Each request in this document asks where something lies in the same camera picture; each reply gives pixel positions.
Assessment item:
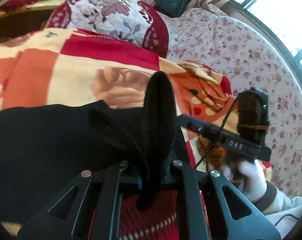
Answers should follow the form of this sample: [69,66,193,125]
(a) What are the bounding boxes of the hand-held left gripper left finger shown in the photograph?
[21,160,142,240]

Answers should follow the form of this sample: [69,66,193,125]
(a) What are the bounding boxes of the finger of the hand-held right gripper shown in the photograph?
[177,114,217,137]

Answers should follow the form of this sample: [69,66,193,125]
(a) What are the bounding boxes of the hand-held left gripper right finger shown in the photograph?
[163,159,282,240]

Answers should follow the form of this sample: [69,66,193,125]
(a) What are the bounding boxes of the black pants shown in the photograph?
[0,71,178,240]

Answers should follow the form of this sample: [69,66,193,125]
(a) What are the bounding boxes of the person's right forearm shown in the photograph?
[251,180,302,232]

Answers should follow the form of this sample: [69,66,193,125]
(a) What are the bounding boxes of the person's right hand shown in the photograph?
[207,158,268,202]

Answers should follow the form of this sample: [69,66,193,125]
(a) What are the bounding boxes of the floral print sofa cover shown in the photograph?
[163,7,302,205]

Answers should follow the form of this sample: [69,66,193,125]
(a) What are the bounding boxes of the window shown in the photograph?
[230,0,302,64]

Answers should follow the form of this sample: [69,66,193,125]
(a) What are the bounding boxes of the red orange cream checkered blanket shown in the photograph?
[0,27,232,240]

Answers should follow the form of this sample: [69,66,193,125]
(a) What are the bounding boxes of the teal shopping bag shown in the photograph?
[156,0,190,18]

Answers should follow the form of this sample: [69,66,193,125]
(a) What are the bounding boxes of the red white floral cushion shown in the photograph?
[48,0,169,58]

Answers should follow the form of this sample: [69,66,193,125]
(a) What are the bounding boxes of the wooden desk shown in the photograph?
[0,0,66,48]

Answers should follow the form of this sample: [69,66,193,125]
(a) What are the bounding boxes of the dark red cloth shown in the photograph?
[0,0,45,12]

